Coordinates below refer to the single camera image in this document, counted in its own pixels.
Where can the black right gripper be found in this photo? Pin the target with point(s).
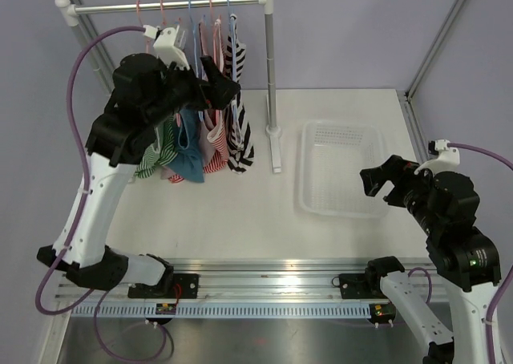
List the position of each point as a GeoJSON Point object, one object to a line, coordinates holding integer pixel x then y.
{"type": "Point", "coordinates": [397, 169]}

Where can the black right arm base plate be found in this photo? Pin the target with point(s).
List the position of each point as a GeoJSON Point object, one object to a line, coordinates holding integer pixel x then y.
{"type": "Point", "coordinates": [359, 286]}

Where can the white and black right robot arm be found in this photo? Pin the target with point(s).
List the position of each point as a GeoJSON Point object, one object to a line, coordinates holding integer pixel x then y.
{"type": "Point", "coordinates": [444, 203]}

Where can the green white striped tank top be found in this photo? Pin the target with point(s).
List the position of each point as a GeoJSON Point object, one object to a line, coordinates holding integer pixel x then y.
{"type": "Point", "coordinates": [160, 153]}

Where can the aluminium frame post right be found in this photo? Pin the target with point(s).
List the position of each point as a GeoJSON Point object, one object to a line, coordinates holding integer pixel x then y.
{"type": "Point", "coordinates": [441, 36]}

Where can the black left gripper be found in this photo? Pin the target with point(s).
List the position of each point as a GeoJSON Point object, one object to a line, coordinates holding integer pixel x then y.
{"type": "Point", "coordinates": [213, 95]}

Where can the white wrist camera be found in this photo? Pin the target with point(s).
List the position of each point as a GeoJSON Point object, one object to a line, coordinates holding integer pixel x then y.
{"type": "Point", "coordinates": [169, 44]}
{"type": "Point", "coordinates": [445, 158]}

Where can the black white striped tank top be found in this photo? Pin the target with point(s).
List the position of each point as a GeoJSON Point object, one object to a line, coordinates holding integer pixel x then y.
{"type": "Point", "coordinates": [241, 151]}

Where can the aluminium frame post left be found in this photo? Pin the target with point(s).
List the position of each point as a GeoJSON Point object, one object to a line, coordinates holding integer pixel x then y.
{"type": "Point", "coordinates": [84, 31]}

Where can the pink hanger with red top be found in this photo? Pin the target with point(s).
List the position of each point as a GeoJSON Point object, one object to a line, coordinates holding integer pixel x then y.
{"type": "Point", "coordinates": [215, 19]}

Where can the white slotted cable duct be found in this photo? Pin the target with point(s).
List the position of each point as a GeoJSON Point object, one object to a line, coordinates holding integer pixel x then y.
{"type": "Point", "coordinates": [220, 310]}

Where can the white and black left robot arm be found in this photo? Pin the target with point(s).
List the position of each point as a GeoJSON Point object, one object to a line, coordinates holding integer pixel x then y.
{"type": "Point", "coordinates": [147, 92]}

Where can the silver and white clothes rack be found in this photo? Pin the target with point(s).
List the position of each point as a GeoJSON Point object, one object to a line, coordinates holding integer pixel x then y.
{"type": "Point", "coordinates": [71, 13]}

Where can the white plastic mesh basket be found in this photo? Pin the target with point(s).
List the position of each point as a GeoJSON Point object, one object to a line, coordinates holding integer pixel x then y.
{"type": "Point", "coordinates": [332, 155]}

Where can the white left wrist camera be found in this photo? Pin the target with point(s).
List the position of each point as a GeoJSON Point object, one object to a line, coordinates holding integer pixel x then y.
{"type": "Point", "coordinates": [169, 44]}

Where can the aluminium frame post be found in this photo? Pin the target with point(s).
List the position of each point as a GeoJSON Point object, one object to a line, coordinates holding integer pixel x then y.
{"type": "Point", "coordinates": [441, 36]}
{"type": "Point", "coordinates": [84, 31]}

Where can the blue tank top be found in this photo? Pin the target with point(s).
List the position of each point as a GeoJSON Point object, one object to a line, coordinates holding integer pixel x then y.
{"type": "Point", "coordinates": [188, 163]}

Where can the red white striped tank top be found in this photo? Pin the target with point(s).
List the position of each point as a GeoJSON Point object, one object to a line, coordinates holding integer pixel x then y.
{"type": "Point", "coordinates": [213, 142]}

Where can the aluminium mounting rail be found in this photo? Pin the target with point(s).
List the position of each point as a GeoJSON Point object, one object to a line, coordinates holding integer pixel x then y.
{"type": "Point", "coordinates": [285, 280]}

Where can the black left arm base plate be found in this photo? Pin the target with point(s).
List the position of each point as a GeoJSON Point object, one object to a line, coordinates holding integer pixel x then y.
{"type": "Point", "coordinates": [182, 285]}

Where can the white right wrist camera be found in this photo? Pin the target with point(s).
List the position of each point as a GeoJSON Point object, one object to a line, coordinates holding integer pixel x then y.
{"type": "Point", "coordinates": [445, 158]}

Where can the blue hanger end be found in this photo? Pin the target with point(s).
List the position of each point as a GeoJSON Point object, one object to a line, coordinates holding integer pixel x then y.
{"type": "Point", "coordinates": [231, 31]}

